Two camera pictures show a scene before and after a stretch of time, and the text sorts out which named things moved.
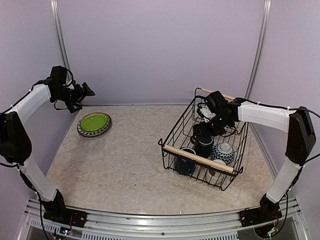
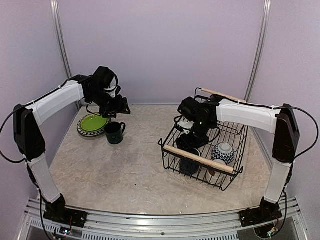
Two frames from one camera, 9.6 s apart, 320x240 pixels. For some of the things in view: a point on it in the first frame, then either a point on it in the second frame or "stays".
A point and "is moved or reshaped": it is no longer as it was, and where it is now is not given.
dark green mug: [203, 145] -> [114, 131]
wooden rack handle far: [226, 96] stays
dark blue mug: [184, 167] is moved or reshaped
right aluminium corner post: [257, 57] stays
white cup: [214, 177] stays
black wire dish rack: [215, 162] stays
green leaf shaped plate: [93, 122] stays
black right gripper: [197, 130] -> [182, 139]
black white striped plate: [93, 133] stays
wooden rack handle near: [199, 158] stays
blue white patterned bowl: [224, 151] stays
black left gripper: [80, 95] -> [119, 107]
